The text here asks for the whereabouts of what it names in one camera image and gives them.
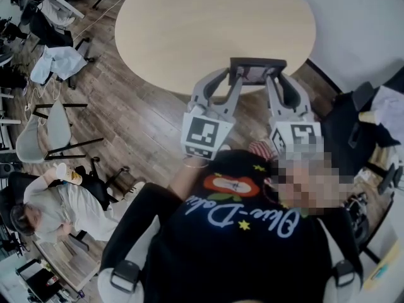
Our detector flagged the person's red striped trousers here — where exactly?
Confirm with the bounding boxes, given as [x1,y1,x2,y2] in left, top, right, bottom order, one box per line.
[247,140,275,162]

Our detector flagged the tall printed paper cup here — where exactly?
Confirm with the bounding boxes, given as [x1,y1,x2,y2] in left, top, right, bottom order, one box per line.
[52,162,83,186]

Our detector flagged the black picture frame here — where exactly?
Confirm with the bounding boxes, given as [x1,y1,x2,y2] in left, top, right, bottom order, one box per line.
[229,57,287,86]

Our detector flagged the black swivel office chair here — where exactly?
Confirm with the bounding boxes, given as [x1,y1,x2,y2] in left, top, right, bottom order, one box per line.
[0,158,130,233]

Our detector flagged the grey shell chair black legs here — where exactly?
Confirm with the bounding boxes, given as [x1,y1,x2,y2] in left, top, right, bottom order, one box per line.
[15,101,104,164]

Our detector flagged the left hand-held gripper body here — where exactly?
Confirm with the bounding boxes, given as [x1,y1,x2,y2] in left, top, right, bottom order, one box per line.
[180,102,234,161]

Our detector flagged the round wooden table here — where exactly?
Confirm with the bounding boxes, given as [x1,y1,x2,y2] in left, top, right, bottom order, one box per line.
[114,0,317,99]

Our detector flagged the pale blue cloth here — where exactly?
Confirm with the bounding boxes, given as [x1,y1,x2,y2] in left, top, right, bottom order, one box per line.
[30,45,88,85]

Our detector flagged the pale lilac cloth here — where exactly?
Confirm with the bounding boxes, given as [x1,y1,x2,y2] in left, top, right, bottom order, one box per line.
[375,86,404,141]

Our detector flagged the person's black printed t-shirt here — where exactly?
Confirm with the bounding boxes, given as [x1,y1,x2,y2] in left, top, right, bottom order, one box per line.
[100,148,364,303]

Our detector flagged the pile of black cables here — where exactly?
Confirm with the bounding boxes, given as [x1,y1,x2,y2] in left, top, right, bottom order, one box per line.
[342,194,370,242]

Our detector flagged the black chair under cloth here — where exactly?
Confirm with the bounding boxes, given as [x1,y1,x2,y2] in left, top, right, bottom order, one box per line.
[20,11,95,90]

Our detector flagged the grey shoulder strap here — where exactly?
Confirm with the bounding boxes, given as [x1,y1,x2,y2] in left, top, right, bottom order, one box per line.
[97,259,143,303]
[328,259,364,303]

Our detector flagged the beige paper cup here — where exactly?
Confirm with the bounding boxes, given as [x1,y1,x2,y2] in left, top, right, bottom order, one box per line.
[359,110,379,124]

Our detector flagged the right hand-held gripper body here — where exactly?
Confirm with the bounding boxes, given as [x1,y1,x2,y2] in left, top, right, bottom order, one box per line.
[268,114,323,157]

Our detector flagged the person's left forearm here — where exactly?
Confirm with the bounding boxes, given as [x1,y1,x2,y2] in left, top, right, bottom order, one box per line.
[172,158,209,198]

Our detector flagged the large black office chair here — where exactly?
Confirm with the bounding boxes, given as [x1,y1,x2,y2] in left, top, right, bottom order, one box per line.
[321,80,404,176]

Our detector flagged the yellow notebook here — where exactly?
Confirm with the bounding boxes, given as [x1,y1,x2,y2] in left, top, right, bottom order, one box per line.
[362,241,401,292]

